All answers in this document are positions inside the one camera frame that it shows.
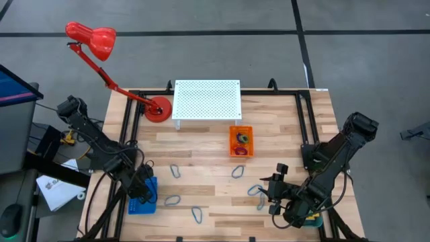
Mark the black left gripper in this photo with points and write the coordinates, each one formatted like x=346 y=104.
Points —
x=141 y=183

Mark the blue rubber band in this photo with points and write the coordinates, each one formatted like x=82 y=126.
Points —
x=165 y=202
x=249 y=192
x=232 y=173
x=258 y=203
x=171 y=170
x=193 y=212

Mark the red desk lamp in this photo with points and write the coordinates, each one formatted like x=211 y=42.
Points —
x=97 y=38

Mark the grey chair base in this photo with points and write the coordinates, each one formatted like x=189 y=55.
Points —
x=416 y=132

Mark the white perforated metal shelf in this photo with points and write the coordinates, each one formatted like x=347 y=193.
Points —
x=206 y=99

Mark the black metal table frame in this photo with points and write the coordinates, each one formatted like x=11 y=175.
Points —
x=285 y=91

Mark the computer monitor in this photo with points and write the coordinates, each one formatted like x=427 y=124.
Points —
x=13 y=87

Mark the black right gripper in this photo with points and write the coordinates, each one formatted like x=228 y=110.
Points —
x=282 y=169

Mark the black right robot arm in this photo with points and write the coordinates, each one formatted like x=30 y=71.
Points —
x=336 y=151

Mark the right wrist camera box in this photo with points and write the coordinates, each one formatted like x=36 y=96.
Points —
x=280 y=191

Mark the black computer mouse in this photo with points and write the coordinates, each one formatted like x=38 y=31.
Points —
x=10 y=220

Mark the white tape roll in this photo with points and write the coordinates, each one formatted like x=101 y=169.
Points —
x=78 y=196

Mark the blue plastic basket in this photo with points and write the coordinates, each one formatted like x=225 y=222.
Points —
x=141 y=208

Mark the orange plastic basket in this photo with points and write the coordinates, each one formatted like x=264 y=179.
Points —
x=233 y=129

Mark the teal plastic bin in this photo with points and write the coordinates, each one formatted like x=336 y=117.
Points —
x=317 y=223

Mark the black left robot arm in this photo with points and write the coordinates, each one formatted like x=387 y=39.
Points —
x=90 y=132

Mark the yellow clamp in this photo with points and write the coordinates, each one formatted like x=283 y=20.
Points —
x=68 y=138

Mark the white paper sheets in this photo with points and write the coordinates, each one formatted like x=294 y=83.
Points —
x=57 y=193

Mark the grey computer case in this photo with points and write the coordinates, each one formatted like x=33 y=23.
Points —
x=16 y=138

